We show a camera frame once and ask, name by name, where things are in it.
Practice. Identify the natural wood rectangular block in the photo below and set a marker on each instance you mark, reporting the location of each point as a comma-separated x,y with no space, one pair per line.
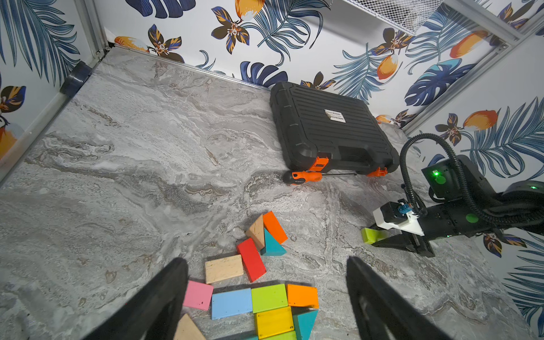
223,269

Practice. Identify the red rectangular block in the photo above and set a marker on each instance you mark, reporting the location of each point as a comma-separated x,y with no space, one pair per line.
251,260

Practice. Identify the orange rectangular block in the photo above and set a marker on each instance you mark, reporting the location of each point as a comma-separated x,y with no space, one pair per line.
274,227

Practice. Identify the natural wood slanted block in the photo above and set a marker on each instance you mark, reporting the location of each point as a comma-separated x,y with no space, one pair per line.
187,330

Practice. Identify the yellow square block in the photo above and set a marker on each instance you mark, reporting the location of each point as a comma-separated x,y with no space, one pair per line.
274,322

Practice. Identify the green square block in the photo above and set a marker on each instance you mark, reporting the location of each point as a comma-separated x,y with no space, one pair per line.
269,298

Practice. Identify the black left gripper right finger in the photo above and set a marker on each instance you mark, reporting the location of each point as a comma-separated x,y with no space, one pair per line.
380,311

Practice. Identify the lime green rectangular block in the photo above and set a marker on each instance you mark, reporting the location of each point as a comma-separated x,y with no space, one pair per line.
371,236

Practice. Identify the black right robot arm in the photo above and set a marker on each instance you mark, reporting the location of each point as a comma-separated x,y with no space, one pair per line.
451,215

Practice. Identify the orange square block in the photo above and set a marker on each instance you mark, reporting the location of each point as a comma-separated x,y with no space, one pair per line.
302,296

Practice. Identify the orange handled screwdriver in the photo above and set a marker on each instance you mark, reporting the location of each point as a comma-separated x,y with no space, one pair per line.
302,177

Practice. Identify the pink square block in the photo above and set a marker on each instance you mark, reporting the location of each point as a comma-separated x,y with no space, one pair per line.
198,295

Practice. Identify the natural wood triangle block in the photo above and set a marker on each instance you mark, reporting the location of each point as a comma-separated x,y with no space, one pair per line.
256,233

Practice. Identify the black plastic tool case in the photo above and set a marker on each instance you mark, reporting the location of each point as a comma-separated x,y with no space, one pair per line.
322,131

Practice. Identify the light blue rectangular block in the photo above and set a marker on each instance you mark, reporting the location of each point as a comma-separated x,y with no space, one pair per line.
231,303

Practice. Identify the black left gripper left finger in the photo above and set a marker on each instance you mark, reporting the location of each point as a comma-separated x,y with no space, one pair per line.
152,313

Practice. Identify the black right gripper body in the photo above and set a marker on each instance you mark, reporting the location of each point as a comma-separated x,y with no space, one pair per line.
407,241

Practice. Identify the teal small triangle block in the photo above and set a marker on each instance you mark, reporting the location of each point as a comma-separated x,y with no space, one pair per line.
304,323

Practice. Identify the lime green lower block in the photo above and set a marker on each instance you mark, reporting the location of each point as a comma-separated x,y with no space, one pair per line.
290,335

